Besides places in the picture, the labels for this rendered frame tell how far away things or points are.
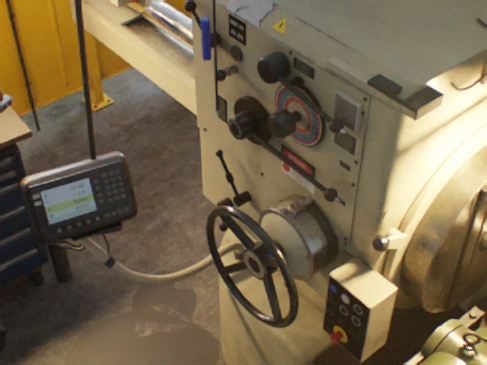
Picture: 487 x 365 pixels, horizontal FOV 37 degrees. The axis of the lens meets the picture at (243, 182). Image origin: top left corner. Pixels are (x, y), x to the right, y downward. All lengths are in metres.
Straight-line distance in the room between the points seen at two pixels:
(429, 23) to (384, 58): 0.20
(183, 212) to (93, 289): 0.68
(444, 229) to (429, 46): 0.48
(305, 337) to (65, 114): 2.59
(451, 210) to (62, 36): 3.05
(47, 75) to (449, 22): 3.09
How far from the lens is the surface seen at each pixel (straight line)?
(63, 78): 4.65
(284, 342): 2.76
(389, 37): 1.82
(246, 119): 2.03
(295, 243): 2.00
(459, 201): 1.96
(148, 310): 3.61
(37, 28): 4.42
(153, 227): 3.97
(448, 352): 1.97
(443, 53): 1.79
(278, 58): 1.84
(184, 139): 4.50
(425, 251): 2.00
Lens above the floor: 2.84
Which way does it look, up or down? 43 degrees down
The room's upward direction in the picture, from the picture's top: straight up
